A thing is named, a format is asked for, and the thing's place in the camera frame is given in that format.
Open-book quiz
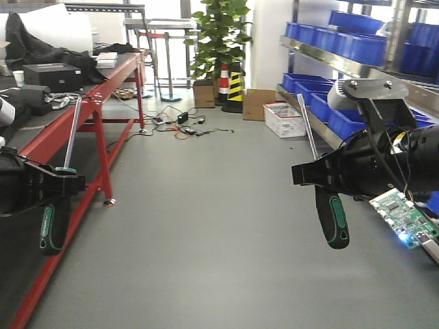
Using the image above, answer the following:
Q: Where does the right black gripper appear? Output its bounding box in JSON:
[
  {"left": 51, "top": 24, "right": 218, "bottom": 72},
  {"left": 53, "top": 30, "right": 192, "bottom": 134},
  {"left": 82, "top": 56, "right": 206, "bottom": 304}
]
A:
[{"left": 292, "top": 125, "right": 438, "bottom": 201}]

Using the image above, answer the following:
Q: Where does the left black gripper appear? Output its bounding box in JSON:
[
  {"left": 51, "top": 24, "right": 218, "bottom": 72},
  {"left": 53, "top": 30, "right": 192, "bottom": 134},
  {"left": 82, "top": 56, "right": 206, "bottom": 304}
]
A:
[{"left": 1, "top": 147, "right": 86, "bottom": 217}]

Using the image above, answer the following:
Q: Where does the green-handled screwdriver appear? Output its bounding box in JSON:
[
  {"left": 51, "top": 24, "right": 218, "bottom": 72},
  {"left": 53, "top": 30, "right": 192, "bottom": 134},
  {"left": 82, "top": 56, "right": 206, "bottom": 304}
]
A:
[
  {"left": 296, "top": 94, "right": 350, "bottom": 249},
  {"left": 39, "top": 96, "right": 82, "bottom": 256}
]

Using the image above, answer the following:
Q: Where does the green circuit board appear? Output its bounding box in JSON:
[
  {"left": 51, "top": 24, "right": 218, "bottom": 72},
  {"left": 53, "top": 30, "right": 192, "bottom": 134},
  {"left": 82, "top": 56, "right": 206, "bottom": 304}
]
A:
[{"left": 369, "top": 188, "right": 438, "bottom": 249}]

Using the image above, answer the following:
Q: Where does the white paper cup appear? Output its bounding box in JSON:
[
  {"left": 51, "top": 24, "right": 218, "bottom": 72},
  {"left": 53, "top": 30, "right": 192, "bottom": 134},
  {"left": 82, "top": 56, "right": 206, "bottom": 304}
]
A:
[{"left": 12, "top": 70, "right": 25, "bottom": 88}]

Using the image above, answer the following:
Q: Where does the black box on table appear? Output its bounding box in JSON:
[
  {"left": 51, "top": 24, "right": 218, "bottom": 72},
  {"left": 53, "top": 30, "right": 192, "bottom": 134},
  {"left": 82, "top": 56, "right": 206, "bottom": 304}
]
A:
[{"left": 23, "top": 62, "right": 84, "bottom": 93}]

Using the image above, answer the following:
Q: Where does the brown cardboard box on floor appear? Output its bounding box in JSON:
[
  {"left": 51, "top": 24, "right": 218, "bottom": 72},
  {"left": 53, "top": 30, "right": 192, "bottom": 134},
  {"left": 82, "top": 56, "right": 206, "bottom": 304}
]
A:
[{"left": 243, "top": 89, "right": 276, "bottom": 121}]

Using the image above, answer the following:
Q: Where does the yellow black traffic cone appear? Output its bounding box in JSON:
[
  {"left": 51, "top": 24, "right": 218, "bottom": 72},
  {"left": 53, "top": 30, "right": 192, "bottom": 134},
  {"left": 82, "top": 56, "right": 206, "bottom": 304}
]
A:
[{"left": 222, "top": 62, "right": 244, "bottom": 114}]

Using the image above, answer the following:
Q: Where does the red white traffic cone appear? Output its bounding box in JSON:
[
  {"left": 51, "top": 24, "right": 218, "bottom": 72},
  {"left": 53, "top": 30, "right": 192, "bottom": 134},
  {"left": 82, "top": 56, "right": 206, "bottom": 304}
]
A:
[{"left": 216, "top": 64, "right": 229, "bottom": 106}]

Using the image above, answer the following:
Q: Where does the potted green plant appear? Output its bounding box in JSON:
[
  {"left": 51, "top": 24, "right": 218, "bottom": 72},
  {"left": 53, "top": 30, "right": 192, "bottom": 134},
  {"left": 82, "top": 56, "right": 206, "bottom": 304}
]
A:
[{"left": 183, "top": 0, "right": 253, "bottom": 82}]

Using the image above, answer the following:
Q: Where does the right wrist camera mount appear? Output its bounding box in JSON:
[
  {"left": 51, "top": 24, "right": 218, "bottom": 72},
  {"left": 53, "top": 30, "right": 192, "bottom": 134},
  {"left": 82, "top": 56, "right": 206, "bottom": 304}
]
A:
[{"left": 328, "top": 78, "right": 417, "bottom": 134}]

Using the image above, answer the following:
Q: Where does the white wire basket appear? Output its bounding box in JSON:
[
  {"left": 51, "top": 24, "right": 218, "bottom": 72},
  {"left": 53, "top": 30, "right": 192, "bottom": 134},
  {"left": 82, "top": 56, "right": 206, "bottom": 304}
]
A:
[{"left": 263, "top": 102, "right": 307, "bottom": 138}]

